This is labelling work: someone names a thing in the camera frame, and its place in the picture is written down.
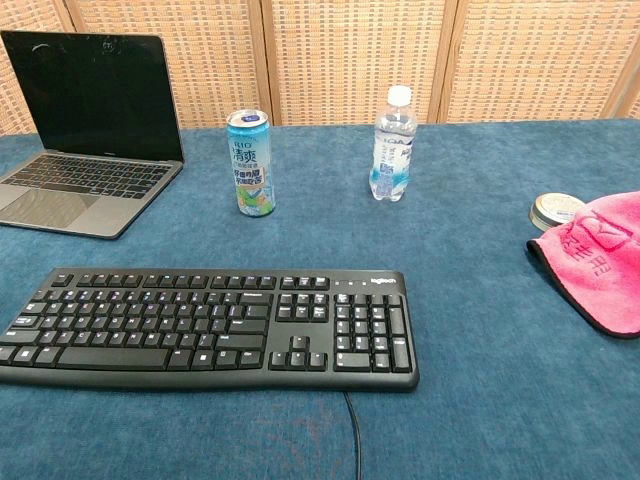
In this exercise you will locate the clear plastic water bottle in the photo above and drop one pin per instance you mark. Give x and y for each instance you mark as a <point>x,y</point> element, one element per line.
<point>394,150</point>

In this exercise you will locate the grey laptop with black screen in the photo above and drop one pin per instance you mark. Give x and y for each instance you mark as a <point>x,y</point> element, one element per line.
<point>95,135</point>

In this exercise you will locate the pink microfibre cloth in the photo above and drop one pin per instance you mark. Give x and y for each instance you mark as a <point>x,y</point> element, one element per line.
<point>600,260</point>

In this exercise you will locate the light blue drink can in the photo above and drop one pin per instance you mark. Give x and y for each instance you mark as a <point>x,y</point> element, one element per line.
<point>251,165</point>

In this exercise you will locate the round silver tin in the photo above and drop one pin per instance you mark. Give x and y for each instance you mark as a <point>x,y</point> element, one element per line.
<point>552,210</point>

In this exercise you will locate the blue table cloth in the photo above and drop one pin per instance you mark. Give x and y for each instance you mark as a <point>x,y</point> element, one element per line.
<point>475,350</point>

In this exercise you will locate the woven rattan folding screen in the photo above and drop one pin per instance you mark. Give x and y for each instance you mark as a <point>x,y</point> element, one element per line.
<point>350,60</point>

